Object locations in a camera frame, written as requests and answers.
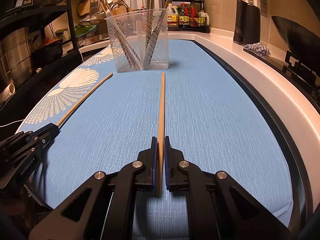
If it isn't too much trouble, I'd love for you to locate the chrome kitchen faucet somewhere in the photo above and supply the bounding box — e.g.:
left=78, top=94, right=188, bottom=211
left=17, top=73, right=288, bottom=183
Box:
left=111, top=0, right=130, bottom=15

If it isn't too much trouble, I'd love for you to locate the left human hand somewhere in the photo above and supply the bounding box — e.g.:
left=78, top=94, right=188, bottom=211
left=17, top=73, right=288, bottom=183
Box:
left=1, top=185, right=53, bottom=235

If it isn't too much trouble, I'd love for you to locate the black shelf rack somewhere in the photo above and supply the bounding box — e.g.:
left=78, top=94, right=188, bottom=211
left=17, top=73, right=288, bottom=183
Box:
left=1, top=0, right=83, bottom=92

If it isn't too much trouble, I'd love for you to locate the blue patterned table mat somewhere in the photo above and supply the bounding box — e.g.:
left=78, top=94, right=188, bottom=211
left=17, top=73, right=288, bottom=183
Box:
left=21, top=40, right=293, bottom=239

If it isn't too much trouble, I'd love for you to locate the white mug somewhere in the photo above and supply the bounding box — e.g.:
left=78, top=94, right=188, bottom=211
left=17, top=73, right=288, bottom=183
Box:
left=0, top=83, right=15, bottom=102

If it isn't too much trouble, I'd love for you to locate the orange lidded pot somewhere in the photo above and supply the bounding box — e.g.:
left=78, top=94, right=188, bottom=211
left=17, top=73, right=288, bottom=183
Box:
left=31, top=39, right=63, bottom=69

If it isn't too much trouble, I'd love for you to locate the steel stock pot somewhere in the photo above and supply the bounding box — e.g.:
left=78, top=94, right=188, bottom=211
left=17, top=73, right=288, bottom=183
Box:
left=1, top=27, right=33, bottom=88

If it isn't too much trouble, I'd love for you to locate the clear plastic utensil holder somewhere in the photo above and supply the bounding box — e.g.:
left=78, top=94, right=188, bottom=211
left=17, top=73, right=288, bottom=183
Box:
left=105, top=9, right=169, bottom=73

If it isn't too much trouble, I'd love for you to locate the black gas stove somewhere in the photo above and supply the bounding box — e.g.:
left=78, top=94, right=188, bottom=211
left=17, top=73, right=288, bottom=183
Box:
left=243, top=48, right=319, bottom=112

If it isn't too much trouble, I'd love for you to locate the yellow oil jug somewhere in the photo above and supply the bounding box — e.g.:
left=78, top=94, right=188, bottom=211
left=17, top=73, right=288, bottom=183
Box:
left=167, top=3, right=178, bottom=29

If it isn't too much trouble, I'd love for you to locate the blue checkered cloth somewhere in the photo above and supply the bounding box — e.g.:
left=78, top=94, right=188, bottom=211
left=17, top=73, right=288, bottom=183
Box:
left=244, top=42, right=271, bottom=59

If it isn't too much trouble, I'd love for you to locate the black spice rack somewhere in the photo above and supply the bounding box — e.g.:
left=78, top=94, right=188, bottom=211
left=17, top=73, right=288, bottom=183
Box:
left=168, top=0, right=210, bottom=33

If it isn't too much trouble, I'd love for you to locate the black electric kettle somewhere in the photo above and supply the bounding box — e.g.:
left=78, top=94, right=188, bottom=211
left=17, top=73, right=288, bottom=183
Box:
left=233, top=0, right=260, bottom=46

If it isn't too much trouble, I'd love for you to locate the black wok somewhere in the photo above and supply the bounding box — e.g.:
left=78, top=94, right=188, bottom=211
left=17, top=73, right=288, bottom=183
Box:
left=271, top=16, right=319, bottom=68

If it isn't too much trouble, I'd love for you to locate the white power cable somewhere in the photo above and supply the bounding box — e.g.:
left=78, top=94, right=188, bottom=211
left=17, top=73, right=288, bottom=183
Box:
left=0, top=49, right=85, bottom=129

